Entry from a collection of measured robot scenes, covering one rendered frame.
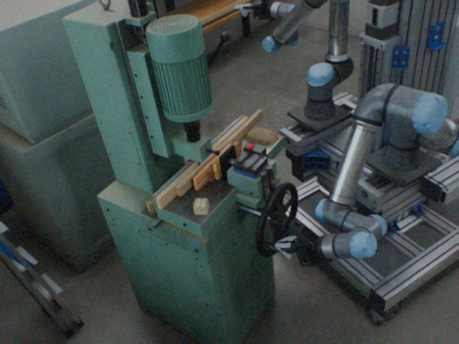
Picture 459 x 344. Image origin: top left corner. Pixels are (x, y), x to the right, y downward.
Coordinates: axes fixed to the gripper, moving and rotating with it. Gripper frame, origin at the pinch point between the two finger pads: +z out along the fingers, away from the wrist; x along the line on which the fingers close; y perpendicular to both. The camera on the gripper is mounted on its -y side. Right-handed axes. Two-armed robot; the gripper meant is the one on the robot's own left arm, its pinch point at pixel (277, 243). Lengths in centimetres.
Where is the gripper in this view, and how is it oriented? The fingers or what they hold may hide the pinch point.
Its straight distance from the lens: 160.1
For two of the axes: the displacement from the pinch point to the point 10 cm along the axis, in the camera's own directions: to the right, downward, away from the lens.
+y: 5.0, 8.1, 2.9
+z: -6.6, 1.5, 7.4
